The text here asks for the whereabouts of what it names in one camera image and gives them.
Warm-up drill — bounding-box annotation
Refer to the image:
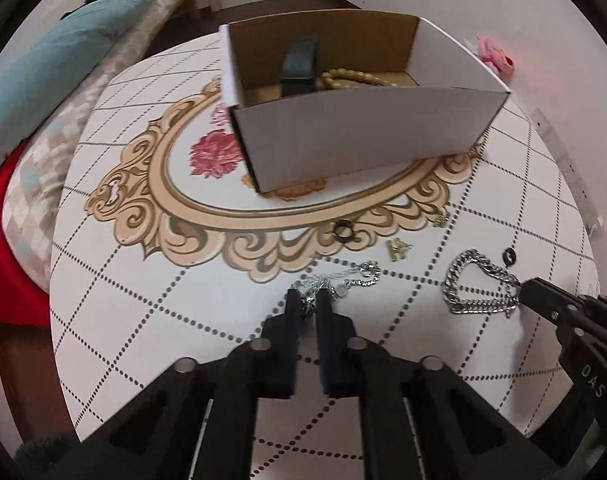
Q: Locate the thick silver chain bracelet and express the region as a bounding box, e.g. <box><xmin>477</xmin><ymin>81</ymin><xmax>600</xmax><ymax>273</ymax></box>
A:
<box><xmin>440</xmin><ymin>249</ymin><xmax>524</xmax><ymax>319</ymax></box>

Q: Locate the thin silver chain necklace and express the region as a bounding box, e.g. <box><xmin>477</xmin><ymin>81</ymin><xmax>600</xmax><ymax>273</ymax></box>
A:
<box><xmin>288</xmin><ymin>260</ymin><xmax>383</xmax><ymax>311</ymax></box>

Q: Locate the patterned white tablecloth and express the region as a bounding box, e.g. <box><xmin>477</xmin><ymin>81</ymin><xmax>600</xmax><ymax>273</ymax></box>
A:
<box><xmin>51</xmin><ymin>34</ymin><xmax>599</xmax><ymax>437</ymax></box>

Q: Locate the red bed sheet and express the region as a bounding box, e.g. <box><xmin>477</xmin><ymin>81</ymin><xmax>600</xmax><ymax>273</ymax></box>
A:
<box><xmin>0</xmin><ymin>140</ymin><xmax>50</xmax><ymax>327</ymax></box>

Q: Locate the pink plush toy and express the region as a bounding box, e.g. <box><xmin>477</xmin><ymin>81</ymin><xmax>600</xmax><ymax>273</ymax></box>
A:
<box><xmin>477</xmin><ymin>36</ymin><xmax>515</xmax><ymax>82</ymax></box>

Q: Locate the white cardboard box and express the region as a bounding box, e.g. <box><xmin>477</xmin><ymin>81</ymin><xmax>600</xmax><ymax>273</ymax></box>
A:
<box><xmin>219</xmin><ymin>9</ymin><xmax>511</xmax><ymax>193</ymax></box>

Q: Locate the teal blanket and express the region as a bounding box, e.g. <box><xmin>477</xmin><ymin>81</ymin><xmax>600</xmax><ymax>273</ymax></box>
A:
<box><xmin>0</xmin><ymin>0</ymin><xmax>154</xmax><ymax>163</ymax></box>

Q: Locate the wooden bed frame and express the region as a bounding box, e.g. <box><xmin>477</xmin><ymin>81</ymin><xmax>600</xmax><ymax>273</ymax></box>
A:
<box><xmin>0</xmin><ymin>323</ymin><xmax>75</xmax><ymax>441</ymax></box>

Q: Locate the wooden bead bracelet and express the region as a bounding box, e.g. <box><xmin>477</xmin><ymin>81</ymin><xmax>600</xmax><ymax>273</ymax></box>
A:
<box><xmin>316</xmin><ymin>67</ymin><xmax>400</xmax><ymax>92</ymax></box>

